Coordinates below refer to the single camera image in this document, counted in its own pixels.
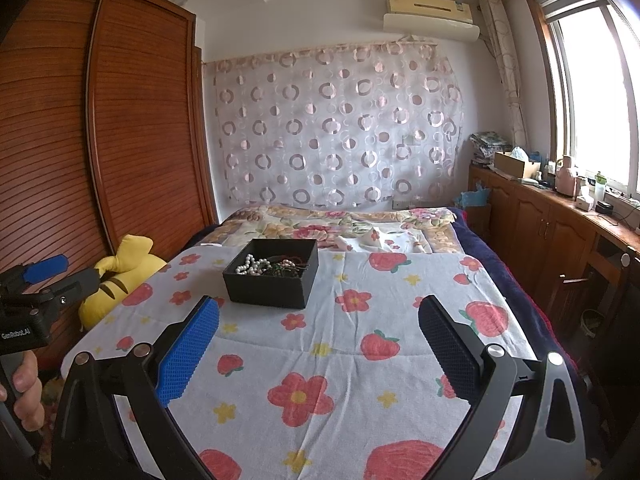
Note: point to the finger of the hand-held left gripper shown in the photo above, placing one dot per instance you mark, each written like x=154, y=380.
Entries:
x=47, y=265
x=80, y=280

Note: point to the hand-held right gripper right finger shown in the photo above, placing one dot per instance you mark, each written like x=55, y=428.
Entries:
x=445, y=345

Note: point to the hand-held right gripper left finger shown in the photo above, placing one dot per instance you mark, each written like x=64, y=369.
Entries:
x=192, y=350

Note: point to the black cardboard box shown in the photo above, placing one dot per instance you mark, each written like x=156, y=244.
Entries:
x=270, y=292

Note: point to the person's left hand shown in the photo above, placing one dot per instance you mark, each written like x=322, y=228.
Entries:
x=27, y=400

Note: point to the yellow plush toy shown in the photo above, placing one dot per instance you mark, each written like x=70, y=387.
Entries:
x=130, y=255

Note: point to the strawberry print blanket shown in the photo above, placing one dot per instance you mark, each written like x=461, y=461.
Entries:
x=350, y=360

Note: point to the dark blue blanket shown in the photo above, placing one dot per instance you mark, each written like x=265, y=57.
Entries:
x=495, y=260

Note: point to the white cloth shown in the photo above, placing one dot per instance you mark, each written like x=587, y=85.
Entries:
x=390, y=240

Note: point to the woven basket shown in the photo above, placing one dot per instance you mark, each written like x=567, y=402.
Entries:
x=592, y=322

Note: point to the blue bag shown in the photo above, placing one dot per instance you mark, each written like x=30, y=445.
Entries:
x=475, y=197

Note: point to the wooden cabinet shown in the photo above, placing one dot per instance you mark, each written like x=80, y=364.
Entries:
x=530, y=220

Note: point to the wooden slatted wardrobe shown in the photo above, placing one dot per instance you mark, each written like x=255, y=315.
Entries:
x=140, y=135

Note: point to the floral quilt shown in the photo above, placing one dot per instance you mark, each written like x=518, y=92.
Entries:
x=300, y=225

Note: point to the cardboard tissue box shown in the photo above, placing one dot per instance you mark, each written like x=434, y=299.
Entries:
x=515, y=165

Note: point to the small white box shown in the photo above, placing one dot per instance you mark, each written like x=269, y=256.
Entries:
x=585, y=204

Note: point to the pink kettle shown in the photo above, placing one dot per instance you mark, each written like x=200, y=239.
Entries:
x=566, y=180

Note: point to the stack of folded cloths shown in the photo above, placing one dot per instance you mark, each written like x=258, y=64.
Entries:
x=487, y=142

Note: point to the small black device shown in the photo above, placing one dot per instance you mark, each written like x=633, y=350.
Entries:
x=603, y=207

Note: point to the white bottle green cap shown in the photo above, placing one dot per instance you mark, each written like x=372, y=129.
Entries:
x=599, y=187

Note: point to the circle-print sheer curtain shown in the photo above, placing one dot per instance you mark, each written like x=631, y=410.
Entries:
x=325, y=135

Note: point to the patterned window curtain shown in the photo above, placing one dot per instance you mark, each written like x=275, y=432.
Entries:
x=505, y=60

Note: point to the window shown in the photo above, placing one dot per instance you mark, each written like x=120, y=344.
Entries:
x=590, y=85

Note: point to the wall air conditioner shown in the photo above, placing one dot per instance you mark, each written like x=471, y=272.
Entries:
x=430, y=22

